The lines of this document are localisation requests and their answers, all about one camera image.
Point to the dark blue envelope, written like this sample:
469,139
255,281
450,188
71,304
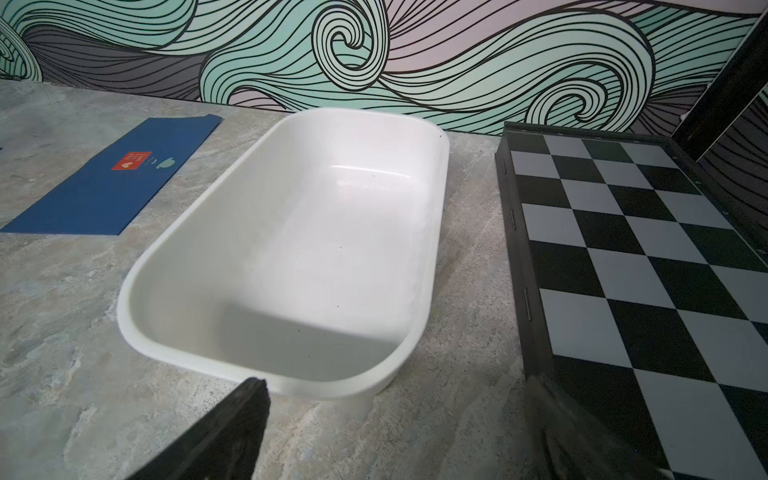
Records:
109,190

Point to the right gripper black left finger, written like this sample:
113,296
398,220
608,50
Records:
224,444

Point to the black white chessboard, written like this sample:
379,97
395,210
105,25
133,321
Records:
638,301

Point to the white plastic storage box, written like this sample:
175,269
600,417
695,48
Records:
309,263

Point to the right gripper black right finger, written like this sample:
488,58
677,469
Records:
570,443

